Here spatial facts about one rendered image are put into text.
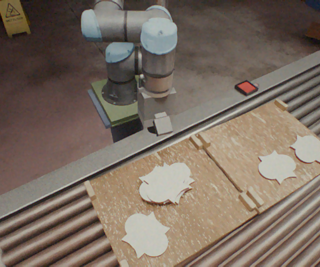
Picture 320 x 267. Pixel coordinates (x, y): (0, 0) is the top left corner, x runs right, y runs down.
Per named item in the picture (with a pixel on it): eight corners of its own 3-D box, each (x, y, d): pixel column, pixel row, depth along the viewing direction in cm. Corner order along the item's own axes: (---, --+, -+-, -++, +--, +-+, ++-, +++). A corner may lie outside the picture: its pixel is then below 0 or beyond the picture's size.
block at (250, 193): (245, 193, 79) (247, 189, 77) (249, 191, 80) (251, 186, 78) (258, 209, 76) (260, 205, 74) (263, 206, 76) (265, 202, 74)
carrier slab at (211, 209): (84, 186, 83) (83, 183, 82) (190, 138, 97) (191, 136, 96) (132, 291, 63) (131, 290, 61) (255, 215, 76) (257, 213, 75)
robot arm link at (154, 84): (178, 75, 60) (144, 81, 58) (176, 90, 63) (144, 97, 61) (166, 58, 64) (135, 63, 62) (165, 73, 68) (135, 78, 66)
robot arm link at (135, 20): (128, 1, 64) (125, 21, 57) (173, 3, 65) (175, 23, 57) (129, 30, 70) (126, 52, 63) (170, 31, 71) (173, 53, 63)
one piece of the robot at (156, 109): (149, 101, 56) (148, 148, 69) (186, 93, 59) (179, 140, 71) (133, 70, 64) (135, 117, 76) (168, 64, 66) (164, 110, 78)
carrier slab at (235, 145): (194, 138, 97) (194, 135, 96) (273, 103, 110) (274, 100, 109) (259, 214, 76) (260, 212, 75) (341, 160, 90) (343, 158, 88)
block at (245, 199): (237, 197, 79) (239, 193, 77) (241, 194, 79) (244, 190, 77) (250, 213, 75) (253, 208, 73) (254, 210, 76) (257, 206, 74)
